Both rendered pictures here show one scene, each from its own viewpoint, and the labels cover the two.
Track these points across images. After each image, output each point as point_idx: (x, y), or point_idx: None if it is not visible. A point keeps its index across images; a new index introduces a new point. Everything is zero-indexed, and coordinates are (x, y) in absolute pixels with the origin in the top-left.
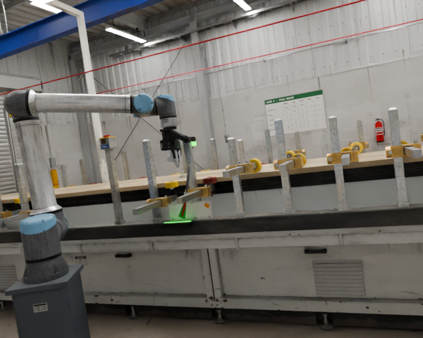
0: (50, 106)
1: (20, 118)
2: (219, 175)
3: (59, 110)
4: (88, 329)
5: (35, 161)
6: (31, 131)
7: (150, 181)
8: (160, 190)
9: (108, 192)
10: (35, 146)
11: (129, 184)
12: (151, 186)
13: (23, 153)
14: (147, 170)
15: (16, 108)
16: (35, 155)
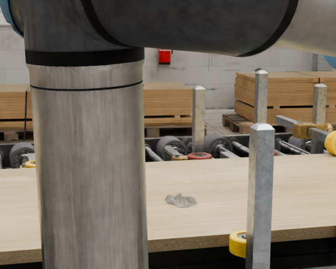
0: (322, 29)
1: (118, 49)
2: (325, 210)
3: (324, 48)
4: None
5: (142, 256)
6: (141, 117)
7: (260, 252)
8: (191, 254)
9: (4, 261)
10: (144, 186)
11: (31, 224)
12: (261, 268)
13: (96, 222)
14: (257, 220)
15: (236, 23)
16: (142, 228)
